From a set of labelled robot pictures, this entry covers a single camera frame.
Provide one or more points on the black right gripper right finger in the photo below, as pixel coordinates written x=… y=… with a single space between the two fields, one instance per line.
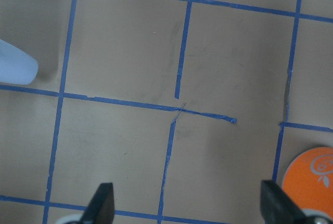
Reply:
x=276 y=206

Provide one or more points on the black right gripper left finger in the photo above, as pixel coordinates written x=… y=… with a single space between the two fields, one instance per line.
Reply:
x=101 y=208

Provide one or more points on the light blue plastic cup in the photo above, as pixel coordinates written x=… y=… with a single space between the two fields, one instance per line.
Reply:
x=17 y=67

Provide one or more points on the orange tin can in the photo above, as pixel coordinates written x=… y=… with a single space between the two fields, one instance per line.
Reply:
x=308 y=180

